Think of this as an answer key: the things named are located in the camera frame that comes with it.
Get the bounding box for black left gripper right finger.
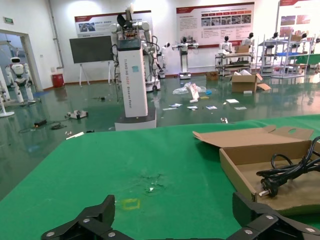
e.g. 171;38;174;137
226;191;320;240

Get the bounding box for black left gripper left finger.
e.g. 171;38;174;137
41;194;131;240

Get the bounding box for black power cord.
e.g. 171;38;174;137
256;136;320;198

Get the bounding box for cardboard box with torn rim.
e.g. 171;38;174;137
192;124;320;217

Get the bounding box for large open cardboard box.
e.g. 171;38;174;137
231;72;272;94

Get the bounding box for green table cloth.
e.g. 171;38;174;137
0;114;320;240

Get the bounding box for white stick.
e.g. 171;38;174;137
65;131;85;140

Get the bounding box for white round-base stand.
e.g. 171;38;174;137
0;67;15;118

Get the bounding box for red bin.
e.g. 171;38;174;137
51;72;65;88

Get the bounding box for white fallen sign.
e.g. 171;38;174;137
186;83;200;104

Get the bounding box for clear plastic bag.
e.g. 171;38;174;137
172;82;207;95

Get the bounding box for metal shelf cart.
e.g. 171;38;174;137
214;51;254;77

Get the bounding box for green covered table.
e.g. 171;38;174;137
296;53;320;68

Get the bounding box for grey shelf rack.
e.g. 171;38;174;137
257;33;315;79

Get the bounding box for black display on stand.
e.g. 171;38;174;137
69;35;115;87

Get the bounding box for white humanoid robot black head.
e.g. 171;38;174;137
218;35;234;55
240;32;256;55

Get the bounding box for slim white robot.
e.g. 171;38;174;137
159;42;171;79

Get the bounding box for white robot arms spread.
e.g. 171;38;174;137
172;35;200;80

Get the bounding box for black floor cable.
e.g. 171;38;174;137
18;119;68;134

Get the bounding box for white device with cables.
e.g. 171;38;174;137
65;109;89;120

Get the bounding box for white door frame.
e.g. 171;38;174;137
0;29;43;92

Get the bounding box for white wall pipe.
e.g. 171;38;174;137
47;0;65;72

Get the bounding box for wall info board grey photo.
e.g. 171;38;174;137
74;10;153;38

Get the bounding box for wall info board red header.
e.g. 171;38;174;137
176;1;255;48

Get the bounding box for wall info board brown photos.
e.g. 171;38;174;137
278;0;320;45

